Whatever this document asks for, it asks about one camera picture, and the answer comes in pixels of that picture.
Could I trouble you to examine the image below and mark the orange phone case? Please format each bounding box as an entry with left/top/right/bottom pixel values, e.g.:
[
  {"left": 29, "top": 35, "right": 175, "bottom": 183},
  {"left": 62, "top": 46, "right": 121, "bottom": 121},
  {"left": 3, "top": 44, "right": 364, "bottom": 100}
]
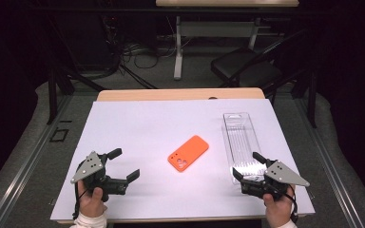
[{"left": 167, "top": 135, "right": 210, "bottom": 173}]

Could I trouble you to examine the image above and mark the bundle of floor cables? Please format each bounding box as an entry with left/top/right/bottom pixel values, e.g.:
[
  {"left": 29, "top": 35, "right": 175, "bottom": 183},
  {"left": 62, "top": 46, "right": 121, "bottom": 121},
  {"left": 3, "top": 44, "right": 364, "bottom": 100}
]
[{"left": 119, "top": 37, "right": 180, "bottom": 70}]

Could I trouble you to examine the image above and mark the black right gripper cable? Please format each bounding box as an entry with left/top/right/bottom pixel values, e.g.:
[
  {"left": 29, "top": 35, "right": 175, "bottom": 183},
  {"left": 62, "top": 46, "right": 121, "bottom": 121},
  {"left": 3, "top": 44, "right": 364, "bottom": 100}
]
[{"left": 275, "top": 183, "right": 299, "bottom": 224}]

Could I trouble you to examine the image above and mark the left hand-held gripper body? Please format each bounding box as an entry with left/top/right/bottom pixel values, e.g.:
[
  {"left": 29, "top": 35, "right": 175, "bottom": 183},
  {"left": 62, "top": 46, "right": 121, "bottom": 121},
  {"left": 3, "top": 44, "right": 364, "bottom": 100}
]
[{"left": 70, "top": 151, "right": 129, "bottom": 203}]

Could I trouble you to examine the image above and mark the clear plastic packaging box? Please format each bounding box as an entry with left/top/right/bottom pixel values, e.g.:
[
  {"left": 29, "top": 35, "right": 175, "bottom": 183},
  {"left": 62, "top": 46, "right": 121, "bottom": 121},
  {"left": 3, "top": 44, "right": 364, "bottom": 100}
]
[{"left": 221, "top": 111, "right": 269, "bottom": 186}]

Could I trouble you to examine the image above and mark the black metal stand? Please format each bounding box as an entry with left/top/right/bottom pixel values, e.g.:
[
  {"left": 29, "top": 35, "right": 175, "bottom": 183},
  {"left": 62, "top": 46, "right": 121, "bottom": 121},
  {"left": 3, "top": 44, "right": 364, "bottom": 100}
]
[
  {"left": 307, "top": 69, "right": 318, "bottom": 129},
  {"left": 43, "top": 15, "right": 110, "bottom": 126}
]

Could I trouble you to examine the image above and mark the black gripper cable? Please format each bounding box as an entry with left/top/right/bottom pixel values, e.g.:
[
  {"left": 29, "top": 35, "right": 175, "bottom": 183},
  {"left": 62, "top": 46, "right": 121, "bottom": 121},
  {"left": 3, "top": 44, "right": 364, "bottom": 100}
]
[
  {"left": 71, "top": 181, "right": 87, "bottom": 221},
  {"left": 275, "top": 183, "right": 299, "bottom": 224}
]

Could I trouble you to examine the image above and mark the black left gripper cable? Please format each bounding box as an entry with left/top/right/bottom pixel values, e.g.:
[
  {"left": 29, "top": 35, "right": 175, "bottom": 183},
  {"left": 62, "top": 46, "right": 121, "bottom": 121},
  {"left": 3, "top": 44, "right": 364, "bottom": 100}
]
[{"left": 71, "top": 181, "right": 87, "bottom": 221}]

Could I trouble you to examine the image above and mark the white table cover sheet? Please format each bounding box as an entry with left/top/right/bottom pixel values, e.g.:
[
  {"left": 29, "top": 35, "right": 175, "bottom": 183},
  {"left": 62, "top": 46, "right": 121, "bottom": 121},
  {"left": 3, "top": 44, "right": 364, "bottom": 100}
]
[{"left": 49, "top": 98, "right": 317, "bottom": 222}]

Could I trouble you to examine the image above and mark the person's left hand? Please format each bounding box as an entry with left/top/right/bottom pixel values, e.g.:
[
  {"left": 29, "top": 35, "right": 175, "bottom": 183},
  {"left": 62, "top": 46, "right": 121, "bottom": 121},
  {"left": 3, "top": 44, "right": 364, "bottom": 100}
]
[{"left": 76, "top": 180, "right": 108, "bottom": 219}]

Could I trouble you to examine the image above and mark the black chair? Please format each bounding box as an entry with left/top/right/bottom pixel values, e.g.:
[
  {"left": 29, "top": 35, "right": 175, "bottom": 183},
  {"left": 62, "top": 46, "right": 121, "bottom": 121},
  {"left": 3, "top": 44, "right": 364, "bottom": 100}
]
[{"left": 210, "top": 28, "right": 318, "bottom": 97}]

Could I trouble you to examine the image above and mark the wooden table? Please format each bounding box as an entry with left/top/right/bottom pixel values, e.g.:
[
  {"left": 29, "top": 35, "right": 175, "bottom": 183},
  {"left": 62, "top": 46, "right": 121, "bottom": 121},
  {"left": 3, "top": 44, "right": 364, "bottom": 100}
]
[{"left": 56, "top": 87, "right": 299, "bottom": 226}]

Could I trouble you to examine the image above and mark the metal floor rail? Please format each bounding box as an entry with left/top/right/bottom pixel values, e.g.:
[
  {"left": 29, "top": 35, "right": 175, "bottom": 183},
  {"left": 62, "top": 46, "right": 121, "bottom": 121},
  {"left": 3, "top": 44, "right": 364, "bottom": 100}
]
[
  {"left": 0, "top": 94, "right": 74, "bottom": 228},
  {"left": 294, "top": 96, "right": 365, "bottom": 228}
]

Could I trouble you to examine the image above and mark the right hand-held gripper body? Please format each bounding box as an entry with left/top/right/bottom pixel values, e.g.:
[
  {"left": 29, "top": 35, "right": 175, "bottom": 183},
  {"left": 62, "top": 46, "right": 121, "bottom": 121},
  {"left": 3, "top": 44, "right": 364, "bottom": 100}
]
[{"left": 240, "top": 159, "right": 311, "bottom": 202}]

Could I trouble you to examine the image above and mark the white-framed desk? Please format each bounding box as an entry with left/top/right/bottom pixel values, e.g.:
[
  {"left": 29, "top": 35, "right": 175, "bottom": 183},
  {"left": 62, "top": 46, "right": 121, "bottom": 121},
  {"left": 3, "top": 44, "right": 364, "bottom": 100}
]
[{"left": 155, "top": 0, "right": 300, "bottom": 81}]

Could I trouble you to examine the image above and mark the person's right hand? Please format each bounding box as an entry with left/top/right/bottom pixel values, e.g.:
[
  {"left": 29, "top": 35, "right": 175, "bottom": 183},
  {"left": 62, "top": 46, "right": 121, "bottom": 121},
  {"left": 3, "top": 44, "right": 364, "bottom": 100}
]
[{"left": 262, "top": 185, "right": 297, "bottom": 228}]

